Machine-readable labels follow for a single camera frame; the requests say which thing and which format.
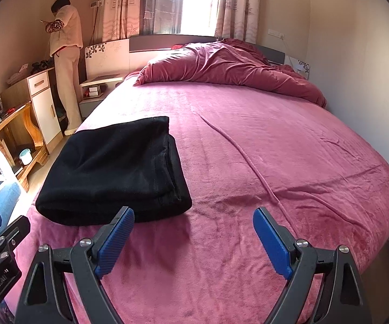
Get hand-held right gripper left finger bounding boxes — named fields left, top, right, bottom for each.
left=14, top=206, right=136, bottom=324

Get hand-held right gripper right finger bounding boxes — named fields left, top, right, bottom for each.
left=252, top=207, right=374, bottom=324

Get black pants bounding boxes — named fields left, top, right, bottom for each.
left=35, top=116, right=193, bottom=227

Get bed with pink blanket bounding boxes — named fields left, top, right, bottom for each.
left=4, top=71, right=389, bottom=324

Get wooden side table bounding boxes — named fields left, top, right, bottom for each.
left=0, top=101, right=48, bottom=193

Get wood and white cabinet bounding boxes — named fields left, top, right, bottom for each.
left=1, top=67, right=63, bottom=154

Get white nightstand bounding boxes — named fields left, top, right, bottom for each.
left=78, top=74, right=124, bottom=121

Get dark items on cabinet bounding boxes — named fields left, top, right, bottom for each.
left=29, top=60, right=55, bottom=73

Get dark red duvet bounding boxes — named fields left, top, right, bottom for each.
left=133, top=38, right=327, bottom=109

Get beige patterned curtain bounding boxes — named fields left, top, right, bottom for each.
left=102, top=0, right=184, bottom=42
left=215, top=0, right=262, bottom=41

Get bright window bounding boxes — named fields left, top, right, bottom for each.
left=180, top=0, right=229, bottom=36

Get white charging cable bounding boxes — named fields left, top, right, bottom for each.
left=281, top=36, right=303, bottom=72

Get black hanging cable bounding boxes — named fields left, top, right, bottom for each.
left=91, top=0, right=110, bottom=46

